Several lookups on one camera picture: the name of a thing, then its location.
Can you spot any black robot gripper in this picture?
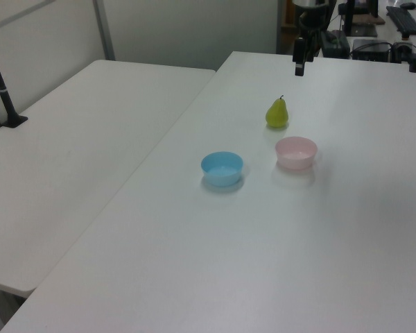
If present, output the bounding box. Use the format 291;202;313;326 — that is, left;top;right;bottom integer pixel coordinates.
292;4;332;77

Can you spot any green pear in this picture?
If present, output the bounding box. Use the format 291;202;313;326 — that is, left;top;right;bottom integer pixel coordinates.
266;94;290;129

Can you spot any pink plastic bowl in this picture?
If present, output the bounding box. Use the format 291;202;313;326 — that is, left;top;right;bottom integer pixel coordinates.
275;136;318;171

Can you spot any blue plastic bowl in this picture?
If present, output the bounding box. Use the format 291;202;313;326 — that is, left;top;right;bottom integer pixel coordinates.
200;151;244;187

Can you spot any black monitor stand pole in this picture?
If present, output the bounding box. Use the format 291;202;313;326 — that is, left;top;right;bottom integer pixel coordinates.
344;0;357;35

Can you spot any black computer box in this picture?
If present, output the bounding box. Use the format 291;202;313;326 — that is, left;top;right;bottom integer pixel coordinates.
351;38;393;62

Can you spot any black keyboard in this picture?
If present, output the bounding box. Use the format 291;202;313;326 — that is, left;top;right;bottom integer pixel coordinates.
385;5;416;35

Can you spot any white folding side table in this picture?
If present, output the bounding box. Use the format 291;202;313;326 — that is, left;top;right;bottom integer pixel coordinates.
0;59;217;298

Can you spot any black camera stand pole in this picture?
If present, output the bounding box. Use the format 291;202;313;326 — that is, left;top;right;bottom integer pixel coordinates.
0;30;29;129

